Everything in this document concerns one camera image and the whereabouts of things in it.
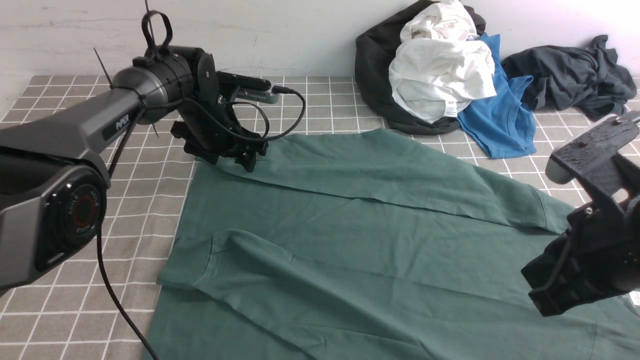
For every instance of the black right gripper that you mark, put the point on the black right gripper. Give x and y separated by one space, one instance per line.
597 257

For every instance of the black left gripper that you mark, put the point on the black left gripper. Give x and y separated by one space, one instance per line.
211 129

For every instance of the green long-sleeved shirt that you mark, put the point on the green long-sleeved shirt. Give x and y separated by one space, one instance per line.
369 246

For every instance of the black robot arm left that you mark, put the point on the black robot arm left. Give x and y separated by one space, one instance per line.
54 180

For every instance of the blue t-shirt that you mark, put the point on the blue t-shirt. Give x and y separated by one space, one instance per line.
502 125

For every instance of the dark grey crumpled shirt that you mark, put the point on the dark grey crumpled shirt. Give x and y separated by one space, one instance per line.
586 78

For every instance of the white crumpled shirt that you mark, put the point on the white crumpled shirt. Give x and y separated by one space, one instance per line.
441 65

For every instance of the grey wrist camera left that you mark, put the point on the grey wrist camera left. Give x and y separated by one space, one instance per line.
235 87

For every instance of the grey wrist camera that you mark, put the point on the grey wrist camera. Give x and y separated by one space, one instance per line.
235 87
593 149

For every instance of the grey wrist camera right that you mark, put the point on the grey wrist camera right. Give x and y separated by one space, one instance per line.
593 149

